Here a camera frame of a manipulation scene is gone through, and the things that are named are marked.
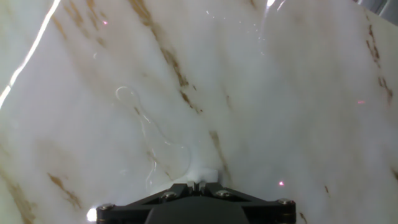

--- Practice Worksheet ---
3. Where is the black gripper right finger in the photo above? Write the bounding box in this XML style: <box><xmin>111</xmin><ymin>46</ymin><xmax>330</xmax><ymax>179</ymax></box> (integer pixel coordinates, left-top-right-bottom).
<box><xmin>196</xmin><ymin>182</ymin><xmax>296</xmax><ymax>224</ymax></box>

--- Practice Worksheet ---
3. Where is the white cloth wipe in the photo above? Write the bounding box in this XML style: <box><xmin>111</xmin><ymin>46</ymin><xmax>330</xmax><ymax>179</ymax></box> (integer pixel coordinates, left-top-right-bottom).
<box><xmin>152</xmin><ymin>167</ymin><xmax>220</xmax><ymax>195</ymax></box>

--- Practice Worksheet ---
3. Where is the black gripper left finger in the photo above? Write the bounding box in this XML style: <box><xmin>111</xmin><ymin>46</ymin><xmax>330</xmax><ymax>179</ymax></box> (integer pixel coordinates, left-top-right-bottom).
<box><xmin>95</xmin><ymin>182</ymin><xmax>197</xmax><ymax>224</ymax></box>

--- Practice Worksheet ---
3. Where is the marble pattern board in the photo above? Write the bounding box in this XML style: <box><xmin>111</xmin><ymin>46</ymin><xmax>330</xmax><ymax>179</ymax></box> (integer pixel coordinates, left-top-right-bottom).
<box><xmin>0</xmin><ymin>0</ymin><xmax>398</xmax><ymax>224</ymax></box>

